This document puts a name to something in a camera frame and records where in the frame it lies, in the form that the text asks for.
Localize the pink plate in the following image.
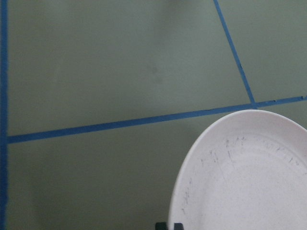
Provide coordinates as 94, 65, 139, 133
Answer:
167, 110, 307, 230

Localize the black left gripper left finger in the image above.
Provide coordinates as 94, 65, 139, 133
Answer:
155, 222, 168, 230

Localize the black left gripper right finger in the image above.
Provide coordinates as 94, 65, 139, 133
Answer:
174, 223, 183, 230

